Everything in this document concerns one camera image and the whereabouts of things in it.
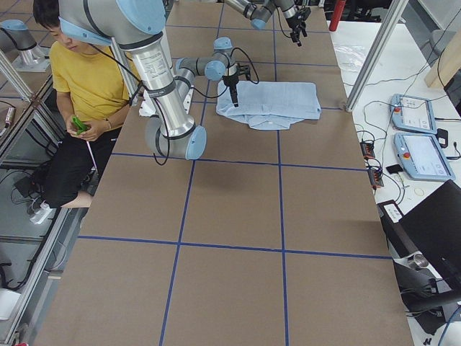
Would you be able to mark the clear plastic bag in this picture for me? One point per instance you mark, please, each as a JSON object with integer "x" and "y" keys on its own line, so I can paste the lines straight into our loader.
{"x": 350, "y": 57}

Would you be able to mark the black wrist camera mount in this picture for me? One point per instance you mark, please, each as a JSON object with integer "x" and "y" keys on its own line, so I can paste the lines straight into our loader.
{"x": 303, "y": 14}
{"x": 244, "y": 70}

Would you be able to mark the grey office chair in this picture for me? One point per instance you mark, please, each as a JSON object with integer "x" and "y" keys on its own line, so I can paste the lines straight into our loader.
{"x": 439, "y": 39}

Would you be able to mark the orange black adapter box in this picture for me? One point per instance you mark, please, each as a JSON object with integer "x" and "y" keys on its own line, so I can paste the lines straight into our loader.
{"x": 367, "y": 149}
{"x": 375, "y": 177}

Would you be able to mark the blue teach pendant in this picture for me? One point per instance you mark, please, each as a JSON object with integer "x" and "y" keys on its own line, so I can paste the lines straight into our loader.
{"x": 422, "y": 157}
{"x": 413, "y": 114}

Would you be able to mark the white power strip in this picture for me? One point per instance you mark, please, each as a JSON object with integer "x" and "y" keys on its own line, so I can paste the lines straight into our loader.
{"x": 41, "y": 213}

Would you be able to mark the upper orange black adapter box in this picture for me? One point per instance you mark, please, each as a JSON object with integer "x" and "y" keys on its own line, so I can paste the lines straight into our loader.
{"x": 367, "y": 149}

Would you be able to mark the green handled reacher stick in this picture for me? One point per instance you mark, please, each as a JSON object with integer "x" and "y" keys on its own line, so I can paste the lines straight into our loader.
{"x": 80, "y": 128}

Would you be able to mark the person in yellow shirt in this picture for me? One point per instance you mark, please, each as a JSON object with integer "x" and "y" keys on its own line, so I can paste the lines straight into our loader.
{"x": 89, "y": 85}

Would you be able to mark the wooden board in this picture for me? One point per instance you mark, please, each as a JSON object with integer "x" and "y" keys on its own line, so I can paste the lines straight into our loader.
{"x": 446, "y": 66}

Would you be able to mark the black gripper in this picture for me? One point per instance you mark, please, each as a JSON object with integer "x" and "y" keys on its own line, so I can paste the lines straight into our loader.
{"x": 230, "y": 81}
{"x": 292, "y": 22}

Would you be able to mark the lower orange black adapter box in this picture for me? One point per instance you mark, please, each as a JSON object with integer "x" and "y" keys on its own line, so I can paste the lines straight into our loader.
{"x": 375, "y": 177}

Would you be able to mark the upper blue teach pendant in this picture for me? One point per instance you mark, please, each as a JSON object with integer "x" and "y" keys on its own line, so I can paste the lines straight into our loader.
{"x": 413, "y": 114}

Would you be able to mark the red cylinder bottle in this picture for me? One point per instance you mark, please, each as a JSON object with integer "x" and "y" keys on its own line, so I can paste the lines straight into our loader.
{"x": 336, "y": 16}

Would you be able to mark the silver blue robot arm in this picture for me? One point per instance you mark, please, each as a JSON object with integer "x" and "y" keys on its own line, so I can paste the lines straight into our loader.
{"x": 295, "y": 13}
{"x": 137, "y": 27}

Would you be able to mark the black computer monitor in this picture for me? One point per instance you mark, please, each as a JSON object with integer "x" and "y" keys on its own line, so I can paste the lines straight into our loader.
{"x": 427, "y": 242}

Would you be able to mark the lower blue teach pendant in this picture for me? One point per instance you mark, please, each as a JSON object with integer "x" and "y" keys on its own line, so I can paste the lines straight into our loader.
{"x": 422, "y": 157}

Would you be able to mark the aluminium frame post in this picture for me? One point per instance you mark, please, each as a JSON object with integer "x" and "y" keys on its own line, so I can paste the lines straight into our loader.
{"x": 381, "y": 39}

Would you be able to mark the light blue long-sleeve shirt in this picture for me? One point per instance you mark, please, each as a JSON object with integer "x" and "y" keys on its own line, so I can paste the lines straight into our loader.
{"x": 270, "y": 105}

